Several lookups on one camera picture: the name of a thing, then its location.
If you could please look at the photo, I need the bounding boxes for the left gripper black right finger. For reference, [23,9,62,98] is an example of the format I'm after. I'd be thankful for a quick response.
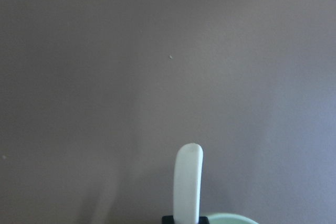
[198,216,209,224]

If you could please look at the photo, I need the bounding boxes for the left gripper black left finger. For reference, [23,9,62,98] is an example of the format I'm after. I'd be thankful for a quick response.
[162,216,174,224]

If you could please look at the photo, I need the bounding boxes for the light green bowl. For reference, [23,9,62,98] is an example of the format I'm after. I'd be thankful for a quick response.
[207,213,258,224]

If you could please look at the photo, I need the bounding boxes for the white ceramic spoon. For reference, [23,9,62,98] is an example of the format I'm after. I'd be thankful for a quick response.
[173,143,203,223]

